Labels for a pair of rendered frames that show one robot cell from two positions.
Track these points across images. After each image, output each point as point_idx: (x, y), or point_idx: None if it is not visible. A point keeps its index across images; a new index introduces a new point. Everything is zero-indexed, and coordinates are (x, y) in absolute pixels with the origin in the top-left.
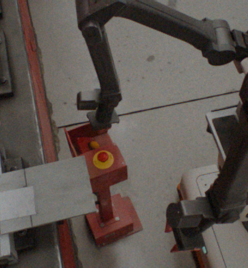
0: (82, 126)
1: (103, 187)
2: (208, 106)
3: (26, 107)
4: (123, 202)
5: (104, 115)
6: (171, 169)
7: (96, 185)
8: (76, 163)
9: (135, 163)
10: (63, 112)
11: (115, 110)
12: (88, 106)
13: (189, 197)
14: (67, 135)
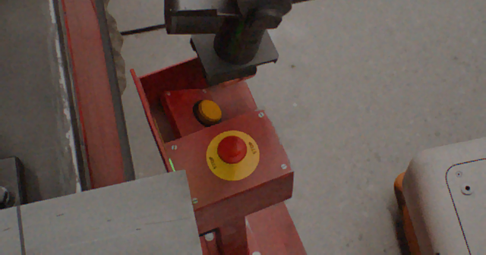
0: (178, 65)
1: (232, 219)
2: None
3: (30, 17)
4: (271, 218)
5: (239, 47)
6: (380, 137)
7: (213, 217)
8: (165, 192)
9: (296, 120)
10: None
11: (266, 29)
12: (197, 26)
13: (428, 217)
14: (140, 92)
